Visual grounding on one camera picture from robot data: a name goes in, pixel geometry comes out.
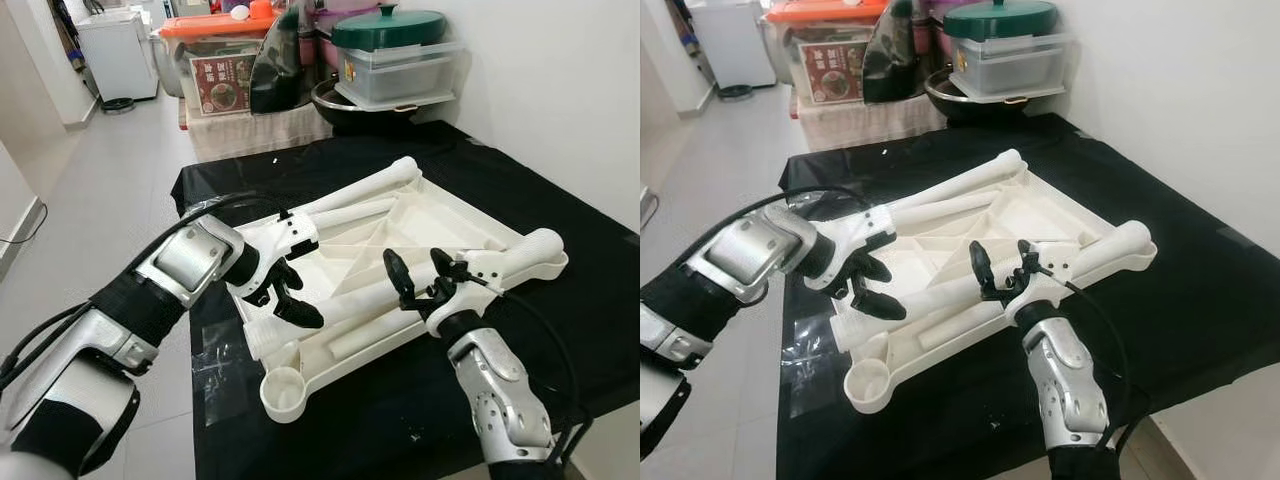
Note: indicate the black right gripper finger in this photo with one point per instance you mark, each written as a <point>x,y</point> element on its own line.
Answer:
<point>447,264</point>
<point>1030,258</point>
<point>402,278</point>
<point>982,268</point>

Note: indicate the white plastic children table top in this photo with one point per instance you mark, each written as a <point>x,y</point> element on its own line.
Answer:
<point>430,215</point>
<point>1020,205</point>

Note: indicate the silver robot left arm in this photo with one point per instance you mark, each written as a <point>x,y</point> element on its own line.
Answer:
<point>185,260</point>
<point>745,255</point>

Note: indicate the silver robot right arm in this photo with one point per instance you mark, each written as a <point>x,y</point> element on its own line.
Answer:
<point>500,390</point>
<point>1065,380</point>

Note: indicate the clear tape patch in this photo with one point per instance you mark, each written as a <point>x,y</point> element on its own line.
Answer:
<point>815,360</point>
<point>225,360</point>

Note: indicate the clear plastic wrapper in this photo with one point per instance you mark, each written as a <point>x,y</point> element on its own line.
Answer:
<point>205,206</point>

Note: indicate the beige cloth covered bench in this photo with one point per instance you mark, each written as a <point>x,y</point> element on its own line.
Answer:
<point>860,120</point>
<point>255,130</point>

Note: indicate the black wok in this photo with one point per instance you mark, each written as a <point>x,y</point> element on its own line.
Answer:
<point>960,100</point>
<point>345,115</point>

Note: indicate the clear plastic container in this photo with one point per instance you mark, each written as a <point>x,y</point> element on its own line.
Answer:
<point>400,75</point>
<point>1010,65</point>

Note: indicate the storage box with orange lid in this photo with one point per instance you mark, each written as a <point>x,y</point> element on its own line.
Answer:
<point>222,85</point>
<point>830,75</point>

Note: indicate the black bag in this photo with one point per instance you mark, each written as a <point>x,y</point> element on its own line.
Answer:
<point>885,60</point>
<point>278,70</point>

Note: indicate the black round floor dish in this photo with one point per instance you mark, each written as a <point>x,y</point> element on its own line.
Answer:
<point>117,104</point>
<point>735,92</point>

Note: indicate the white cabinet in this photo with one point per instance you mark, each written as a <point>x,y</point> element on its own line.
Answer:
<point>730,40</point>
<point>115,50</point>

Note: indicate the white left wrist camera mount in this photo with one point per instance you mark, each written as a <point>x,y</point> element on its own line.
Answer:
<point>285,238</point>
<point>860,233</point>

